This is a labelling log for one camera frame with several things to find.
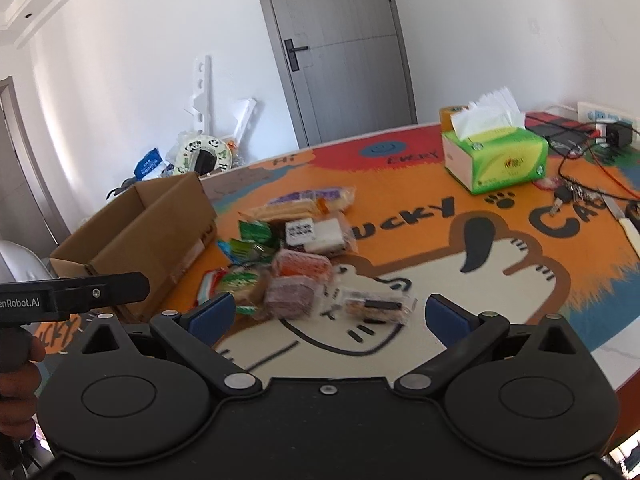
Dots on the green label sandwich pack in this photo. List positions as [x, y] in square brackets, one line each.
[245, 282]

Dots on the short white bracket board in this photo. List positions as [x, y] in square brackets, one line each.
[245, 120]

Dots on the orange red snack pack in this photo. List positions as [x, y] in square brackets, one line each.
[302, 264]

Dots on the blue plastic bag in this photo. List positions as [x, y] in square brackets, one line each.
[150, 164]

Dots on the purple biscuit packet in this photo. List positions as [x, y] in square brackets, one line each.
[325, 196]

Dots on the dark green snack packet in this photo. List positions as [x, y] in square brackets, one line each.
[257, 234]

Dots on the black charger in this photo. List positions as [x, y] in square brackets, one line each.
[620, 134]

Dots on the green tissue box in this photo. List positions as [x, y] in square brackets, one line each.
[500, 160]

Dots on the red and black box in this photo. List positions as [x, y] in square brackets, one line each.
[560, 127]

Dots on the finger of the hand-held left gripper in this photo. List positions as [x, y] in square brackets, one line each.
[107, 289]

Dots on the orange biscuit stick packet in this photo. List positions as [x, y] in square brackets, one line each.
[290, 208]

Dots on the red green striped packet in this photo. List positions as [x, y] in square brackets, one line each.
[210, 285]

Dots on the white black label snack pack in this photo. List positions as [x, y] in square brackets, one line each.
[320, 235]

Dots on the printed cartoon cat mat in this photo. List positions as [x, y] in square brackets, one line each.
[450, 260]

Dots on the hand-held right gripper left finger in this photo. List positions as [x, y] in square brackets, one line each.
[215, 316]

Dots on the white power strip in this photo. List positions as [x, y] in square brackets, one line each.
[595, 111]

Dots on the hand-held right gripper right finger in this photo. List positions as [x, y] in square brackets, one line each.
[446, 319]

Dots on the tall white bracket board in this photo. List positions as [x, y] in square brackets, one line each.
[201, 90]

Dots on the person's left hand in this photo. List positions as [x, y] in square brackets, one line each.
[17, 385]

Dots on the brown cardboard box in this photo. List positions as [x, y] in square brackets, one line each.
[150, 220]

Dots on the yellow tape roll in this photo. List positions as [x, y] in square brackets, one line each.
[448, 114]

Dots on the grey door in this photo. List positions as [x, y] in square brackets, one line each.
[20, 180]
[340, 45]

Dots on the teal snack packet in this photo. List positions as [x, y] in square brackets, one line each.
[240, 251]

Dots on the clear black label snack pack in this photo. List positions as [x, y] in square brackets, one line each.
[375, 305]

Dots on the bunch of keys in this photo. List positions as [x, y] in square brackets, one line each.
[564, 197]

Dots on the white rounded object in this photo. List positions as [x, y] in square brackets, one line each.
[17, 262]

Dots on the purple brown cake pack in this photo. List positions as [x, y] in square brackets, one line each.
[292, 297]

